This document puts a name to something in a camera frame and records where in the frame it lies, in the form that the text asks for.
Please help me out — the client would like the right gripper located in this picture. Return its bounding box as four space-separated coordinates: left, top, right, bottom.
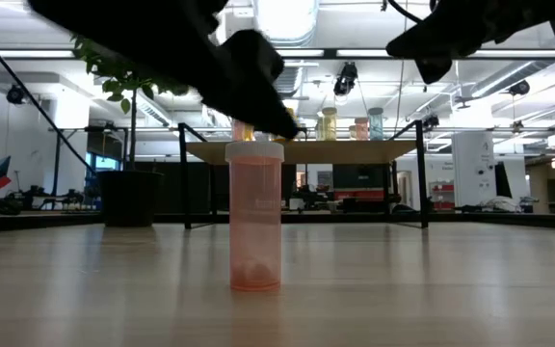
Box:
385 13 481 86

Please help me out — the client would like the long ceiling light rail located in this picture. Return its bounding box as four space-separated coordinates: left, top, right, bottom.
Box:
0 46 555 62

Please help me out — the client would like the white pillar with signs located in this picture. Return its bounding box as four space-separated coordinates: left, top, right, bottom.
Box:
452 130 498 209

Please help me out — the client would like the black floor equipment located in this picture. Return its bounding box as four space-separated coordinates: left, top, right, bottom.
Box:
7 185 86 213

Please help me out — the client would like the thin black diagonal rod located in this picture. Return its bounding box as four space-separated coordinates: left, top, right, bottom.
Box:
0 13 99 175

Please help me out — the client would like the white cloth heap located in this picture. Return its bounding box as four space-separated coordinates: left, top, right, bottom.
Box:
472 195 523 213

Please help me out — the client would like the salmon white-capped pill bottle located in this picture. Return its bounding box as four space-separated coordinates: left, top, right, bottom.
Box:
225 140 286 293
354 117 370 142

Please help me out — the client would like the silver ceiling duct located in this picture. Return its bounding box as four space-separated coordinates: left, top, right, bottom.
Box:
252 0 320 47
469 60 551 100

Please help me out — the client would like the blue lit window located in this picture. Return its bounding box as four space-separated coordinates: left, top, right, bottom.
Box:
86 152 120 173

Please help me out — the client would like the black upright monitor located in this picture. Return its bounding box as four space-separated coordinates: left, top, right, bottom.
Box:
493 161 514 199

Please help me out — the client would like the green plant in black pot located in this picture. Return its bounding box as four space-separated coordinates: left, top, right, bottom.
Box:
69 36 192 228

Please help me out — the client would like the black hanging cable reel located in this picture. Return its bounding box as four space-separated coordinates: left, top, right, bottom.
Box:
507 79 532 96
5 84 26 105

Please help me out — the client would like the red storage rack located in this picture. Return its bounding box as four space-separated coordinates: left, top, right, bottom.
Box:
429 180 456 211

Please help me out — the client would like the wooden shelf black metal frame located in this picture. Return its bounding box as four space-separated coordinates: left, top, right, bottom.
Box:
177 120 431 230

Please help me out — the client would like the light wooden cabinet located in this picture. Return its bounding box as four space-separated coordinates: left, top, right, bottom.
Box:
526 161 554 214

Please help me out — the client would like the blue white-capped pill bottle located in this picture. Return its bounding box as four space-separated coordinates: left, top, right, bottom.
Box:
367 107 384 142

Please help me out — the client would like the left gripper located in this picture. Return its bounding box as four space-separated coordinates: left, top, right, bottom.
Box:
127 28 304 141

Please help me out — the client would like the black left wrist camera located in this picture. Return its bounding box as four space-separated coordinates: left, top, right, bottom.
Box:
219 29 286 84

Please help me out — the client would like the yellow white-capped pill bottle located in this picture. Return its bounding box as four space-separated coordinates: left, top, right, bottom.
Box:
322 106 338 142

